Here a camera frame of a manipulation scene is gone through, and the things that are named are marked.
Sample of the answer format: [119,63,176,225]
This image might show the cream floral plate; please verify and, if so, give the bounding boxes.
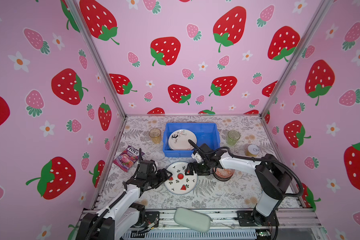
[168,129,197,151]

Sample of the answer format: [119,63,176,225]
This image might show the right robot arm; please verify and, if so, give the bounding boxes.
[185,140,304,226]

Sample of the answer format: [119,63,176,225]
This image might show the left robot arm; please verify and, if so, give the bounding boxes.
[76,160,173,240]

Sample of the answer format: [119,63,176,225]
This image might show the blue plastic bin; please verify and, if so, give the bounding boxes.
[163,123,221,158]

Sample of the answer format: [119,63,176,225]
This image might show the red patterned bowl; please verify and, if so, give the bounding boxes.
[213,168,235,178]

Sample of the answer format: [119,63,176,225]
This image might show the dark bottom bowl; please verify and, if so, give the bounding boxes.
[214,175,232,182]

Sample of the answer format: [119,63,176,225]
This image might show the purple snack packet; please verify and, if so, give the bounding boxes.
[113,146,145,172]

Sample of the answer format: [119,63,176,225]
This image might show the green glass cup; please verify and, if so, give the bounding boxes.
[226,130,241,146]

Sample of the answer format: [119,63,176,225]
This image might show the amber glass cup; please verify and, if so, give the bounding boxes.
[149,128,162,144]

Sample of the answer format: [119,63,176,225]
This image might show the yellow can white lid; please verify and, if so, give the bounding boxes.
[246,144,260,157]

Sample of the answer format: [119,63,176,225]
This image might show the grey-green pouch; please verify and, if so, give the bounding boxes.
[174,208,211,233]

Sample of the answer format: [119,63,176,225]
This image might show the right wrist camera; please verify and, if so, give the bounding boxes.
[191,151,204,164]

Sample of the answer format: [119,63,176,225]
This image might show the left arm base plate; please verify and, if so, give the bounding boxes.
[133,211,160,228]

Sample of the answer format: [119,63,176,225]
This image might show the aluminium front rail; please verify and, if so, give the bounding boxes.
[76,208,323,232]

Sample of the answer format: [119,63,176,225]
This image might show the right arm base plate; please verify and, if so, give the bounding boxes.
[237,209,280,227]

